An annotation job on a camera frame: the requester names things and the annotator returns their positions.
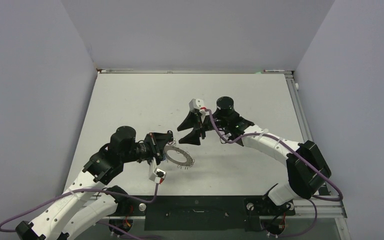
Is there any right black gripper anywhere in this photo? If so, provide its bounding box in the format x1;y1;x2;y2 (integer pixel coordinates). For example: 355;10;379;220
177;111;228;145

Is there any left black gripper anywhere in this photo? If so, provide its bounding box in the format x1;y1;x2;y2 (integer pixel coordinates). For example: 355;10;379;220
121;131;171;167

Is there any large silver metal keyring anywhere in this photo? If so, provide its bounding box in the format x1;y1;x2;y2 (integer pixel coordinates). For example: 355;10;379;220
164;142;195;170

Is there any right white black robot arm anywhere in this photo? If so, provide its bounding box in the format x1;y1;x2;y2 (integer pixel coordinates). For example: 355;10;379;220
177;96;332;214

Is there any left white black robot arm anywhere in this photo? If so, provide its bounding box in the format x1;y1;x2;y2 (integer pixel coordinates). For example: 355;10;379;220
15;126;174;240

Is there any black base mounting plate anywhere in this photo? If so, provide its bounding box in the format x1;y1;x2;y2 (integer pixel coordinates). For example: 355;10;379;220
109;195;296;232

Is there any red white marker pen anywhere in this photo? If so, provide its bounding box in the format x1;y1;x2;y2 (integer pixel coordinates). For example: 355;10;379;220
263;69;286;74

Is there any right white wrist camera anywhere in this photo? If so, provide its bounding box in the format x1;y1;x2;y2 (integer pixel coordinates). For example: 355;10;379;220
188;98;207;115

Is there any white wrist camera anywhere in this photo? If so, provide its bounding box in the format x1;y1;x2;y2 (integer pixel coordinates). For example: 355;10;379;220
148;158;167;185
188;98;207;115

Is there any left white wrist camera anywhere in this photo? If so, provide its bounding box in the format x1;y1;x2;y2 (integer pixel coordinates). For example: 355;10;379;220
148;158;167;185

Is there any back aluminium rail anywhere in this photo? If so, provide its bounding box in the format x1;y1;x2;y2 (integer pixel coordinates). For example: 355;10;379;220
96;68;294;75

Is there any right aluminium side rail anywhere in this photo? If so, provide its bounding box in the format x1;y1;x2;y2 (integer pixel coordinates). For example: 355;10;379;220
285;74;331;199

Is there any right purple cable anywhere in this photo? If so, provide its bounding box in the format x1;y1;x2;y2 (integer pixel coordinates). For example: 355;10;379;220
206;109;344;239

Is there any front aluminium frame rail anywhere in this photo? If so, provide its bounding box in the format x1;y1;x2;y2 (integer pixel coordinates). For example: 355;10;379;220
109;196;345;220

